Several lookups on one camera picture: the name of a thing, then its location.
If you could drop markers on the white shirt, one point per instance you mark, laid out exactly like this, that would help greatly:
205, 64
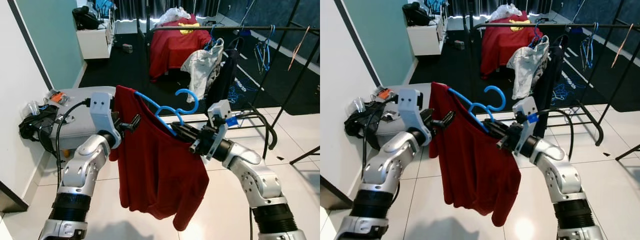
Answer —
202, 67
527, 65

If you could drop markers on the pink plastic hanger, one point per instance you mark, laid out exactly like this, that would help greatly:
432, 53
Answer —
621, 47
297, 50

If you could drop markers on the red draped cloth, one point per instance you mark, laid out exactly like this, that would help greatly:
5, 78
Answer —
505, 47
175, 50

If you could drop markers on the red shirt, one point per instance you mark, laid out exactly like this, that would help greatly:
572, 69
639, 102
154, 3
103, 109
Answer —
472, 170
155, 170

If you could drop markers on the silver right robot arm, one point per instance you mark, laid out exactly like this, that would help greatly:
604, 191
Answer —
260, 185
565, 180

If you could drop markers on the pale blue plastic hanger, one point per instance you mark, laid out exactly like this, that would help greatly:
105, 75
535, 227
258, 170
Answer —
561, 91
239, 92

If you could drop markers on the clear plastic cup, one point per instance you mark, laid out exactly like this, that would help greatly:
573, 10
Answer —
33, 108
358, 105

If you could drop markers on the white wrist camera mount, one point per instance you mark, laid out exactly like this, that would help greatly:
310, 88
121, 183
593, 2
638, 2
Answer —
102, 112
525, 109
411, 110
220, 112

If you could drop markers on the navy shirt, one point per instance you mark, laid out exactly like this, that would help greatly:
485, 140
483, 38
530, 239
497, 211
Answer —
227, 75
552, 75

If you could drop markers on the orange black package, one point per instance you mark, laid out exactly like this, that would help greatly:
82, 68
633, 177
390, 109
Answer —
57, 96
386, 93

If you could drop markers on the white cabinet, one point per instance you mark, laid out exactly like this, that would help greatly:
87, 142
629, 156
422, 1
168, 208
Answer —
95, 42
425, 40

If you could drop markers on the black metal clothes rack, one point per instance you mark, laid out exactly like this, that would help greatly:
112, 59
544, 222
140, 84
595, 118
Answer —
240, 28
560, 25

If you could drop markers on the blue bag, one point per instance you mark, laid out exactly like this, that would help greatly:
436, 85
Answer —
437, 6
106, 7

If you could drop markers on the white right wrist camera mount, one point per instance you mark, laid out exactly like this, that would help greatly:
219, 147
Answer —
525, 109
220, 112

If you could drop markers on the small grey box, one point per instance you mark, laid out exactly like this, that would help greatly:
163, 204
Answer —
128, 48
459, 45

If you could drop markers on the dark pleated curtain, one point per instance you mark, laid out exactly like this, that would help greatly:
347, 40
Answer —
165, 7
495, 6

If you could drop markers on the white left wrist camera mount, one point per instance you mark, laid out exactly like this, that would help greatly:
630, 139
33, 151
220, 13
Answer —
411, 110
102, 112

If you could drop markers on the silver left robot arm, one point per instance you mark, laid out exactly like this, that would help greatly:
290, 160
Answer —
385, 165
85, 165

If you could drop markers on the yellow cloth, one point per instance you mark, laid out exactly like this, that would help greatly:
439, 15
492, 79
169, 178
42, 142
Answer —
519, 25
189, 28

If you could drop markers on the white plastic bag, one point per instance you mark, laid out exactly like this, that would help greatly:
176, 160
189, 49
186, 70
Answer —
174, 16
506, 12

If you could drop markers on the black bag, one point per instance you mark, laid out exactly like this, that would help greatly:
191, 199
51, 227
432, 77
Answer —
86, 19
362, 122
416, 15
37, 127

